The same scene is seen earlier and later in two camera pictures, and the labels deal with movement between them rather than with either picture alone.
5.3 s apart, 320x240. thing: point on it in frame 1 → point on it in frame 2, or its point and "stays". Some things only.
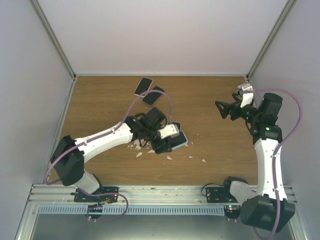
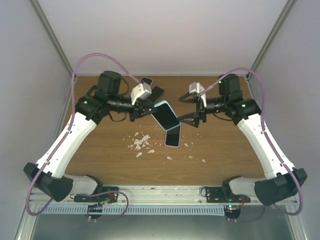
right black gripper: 233,106 → 200,109
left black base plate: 81,196 stays
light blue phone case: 181,139 → 165,116
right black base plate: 219,194 stays
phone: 178,124 → 172,137
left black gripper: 161,147 → 141,105
